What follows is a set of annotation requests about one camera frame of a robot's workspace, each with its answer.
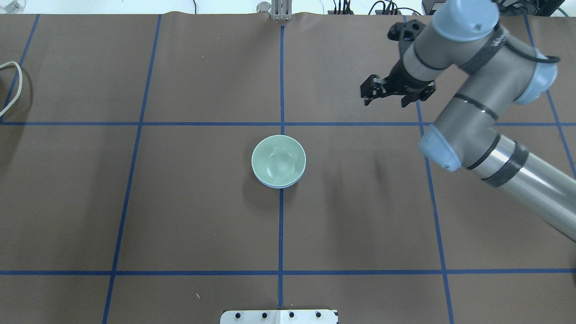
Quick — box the orange black usb hub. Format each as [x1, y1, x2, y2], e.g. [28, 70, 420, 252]
[327, 0, 354, 16]

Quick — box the white pedestal column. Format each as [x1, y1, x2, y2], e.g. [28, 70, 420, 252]
[220, 309, 339, 324]

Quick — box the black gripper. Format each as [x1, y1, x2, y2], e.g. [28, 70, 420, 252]
[360, 60, 436, 108]

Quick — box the blue bowl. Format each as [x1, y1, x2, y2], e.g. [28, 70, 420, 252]
[252, 168, 306, 189]

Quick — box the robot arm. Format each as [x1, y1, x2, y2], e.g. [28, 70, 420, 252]
[360, 0, 576, 240]

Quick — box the white toaster power cable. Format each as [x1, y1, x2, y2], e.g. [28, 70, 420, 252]
[0, 61, 24, 118]

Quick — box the aluminium frame post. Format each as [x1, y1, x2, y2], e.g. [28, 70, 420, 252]
[270, 0, 293, 21]

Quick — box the green bowl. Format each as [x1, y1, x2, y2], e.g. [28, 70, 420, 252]
[251, 135, 307, 170]

